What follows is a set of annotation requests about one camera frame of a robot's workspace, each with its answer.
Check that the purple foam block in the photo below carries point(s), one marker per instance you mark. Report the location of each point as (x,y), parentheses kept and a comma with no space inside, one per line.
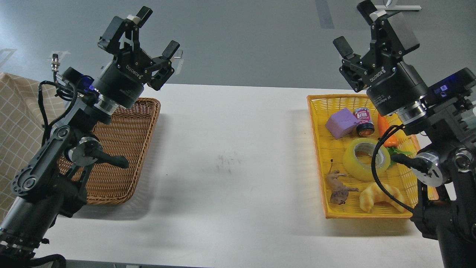
(341,123)

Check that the small pink can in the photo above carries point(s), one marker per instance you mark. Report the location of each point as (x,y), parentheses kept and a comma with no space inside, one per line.
(365,125)

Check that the toy croissant bread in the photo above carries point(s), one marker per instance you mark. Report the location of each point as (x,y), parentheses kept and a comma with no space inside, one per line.
(374,195)

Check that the yellow tape roll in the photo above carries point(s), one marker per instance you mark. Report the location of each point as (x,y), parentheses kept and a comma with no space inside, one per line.
(358,169)

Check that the yellow plastic basket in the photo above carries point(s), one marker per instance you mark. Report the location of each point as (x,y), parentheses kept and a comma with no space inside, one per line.
(321,107)

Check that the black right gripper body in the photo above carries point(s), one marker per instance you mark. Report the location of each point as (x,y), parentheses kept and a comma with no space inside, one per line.
(394,85)

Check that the orange toy carrot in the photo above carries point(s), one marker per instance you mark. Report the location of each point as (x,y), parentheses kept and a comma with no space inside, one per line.
(391,144)

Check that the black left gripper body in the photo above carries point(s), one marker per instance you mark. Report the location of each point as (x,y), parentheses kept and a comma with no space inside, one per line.
(123,81)

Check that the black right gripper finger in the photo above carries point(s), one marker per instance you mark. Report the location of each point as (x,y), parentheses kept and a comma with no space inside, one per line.
(354,68)
(391,35)

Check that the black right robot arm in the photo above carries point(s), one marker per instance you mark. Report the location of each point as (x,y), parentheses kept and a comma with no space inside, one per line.
(445,210)

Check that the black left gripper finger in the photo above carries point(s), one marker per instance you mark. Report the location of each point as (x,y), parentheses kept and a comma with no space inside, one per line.
(161,68)
(121,36)

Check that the brown toy lion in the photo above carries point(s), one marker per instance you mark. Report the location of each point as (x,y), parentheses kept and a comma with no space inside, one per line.
(339,191)

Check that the beige checkered cloth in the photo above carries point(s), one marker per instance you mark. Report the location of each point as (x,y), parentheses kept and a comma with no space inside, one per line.
(20,131)

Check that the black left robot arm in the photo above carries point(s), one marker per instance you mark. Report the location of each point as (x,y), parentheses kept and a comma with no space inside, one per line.
(54,181)

